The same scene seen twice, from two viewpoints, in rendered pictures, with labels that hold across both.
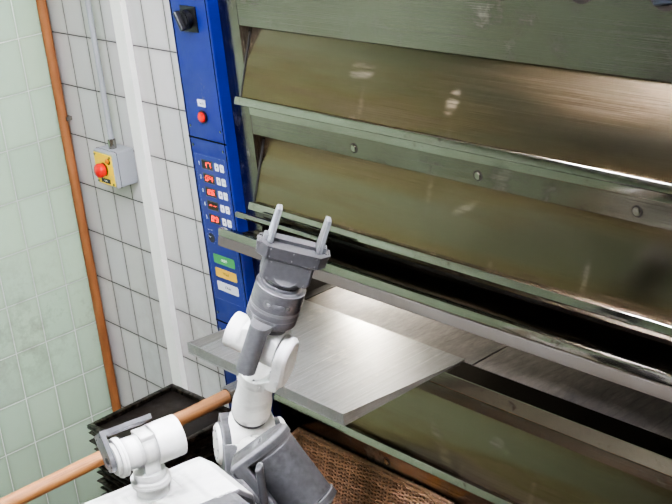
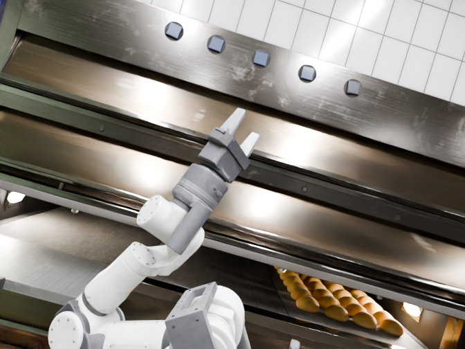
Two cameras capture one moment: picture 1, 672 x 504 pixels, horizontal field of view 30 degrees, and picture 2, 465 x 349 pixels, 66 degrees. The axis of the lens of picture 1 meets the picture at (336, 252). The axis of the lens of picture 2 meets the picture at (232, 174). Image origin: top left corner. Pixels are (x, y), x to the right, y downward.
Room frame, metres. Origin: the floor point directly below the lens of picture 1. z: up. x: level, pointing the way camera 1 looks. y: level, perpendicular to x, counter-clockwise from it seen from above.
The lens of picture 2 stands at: (1.51, 0.64, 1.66)
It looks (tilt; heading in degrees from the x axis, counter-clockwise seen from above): 1 degrees down; 306
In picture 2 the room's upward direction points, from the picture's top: 17 degrees clockwise
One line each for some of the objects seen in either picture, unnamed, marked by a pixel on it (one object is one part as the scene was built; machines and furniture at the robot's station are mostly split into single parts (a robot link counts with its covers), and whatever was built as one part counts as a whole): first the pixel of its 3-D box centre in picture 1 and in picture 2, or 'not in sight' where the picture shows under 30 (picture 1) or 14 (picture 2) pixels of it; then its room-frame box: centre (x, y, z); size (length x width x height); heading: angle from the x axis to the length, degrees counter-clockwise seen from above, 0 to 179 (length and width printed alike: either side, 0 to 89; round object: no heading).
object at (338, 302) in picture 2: not in sight; (330, 291); (2.02, -1.12, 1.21); 0.61 x 0.48 x 0.06; 130
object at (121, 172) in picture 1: (115, 165); not in sight; (3.32, 0.58, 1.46); 0.10 x 0.07 x 0.10; 40
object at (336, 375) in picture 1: (321, 351); (33, 262); (2.57, 0.06, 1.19); 0.55 x 0.36 x 0.03; 39
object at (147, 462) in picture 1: (149, 452); (207, 341); (1.71, 0.32, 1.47); 0.10 x 0.07 x 0.09; 121
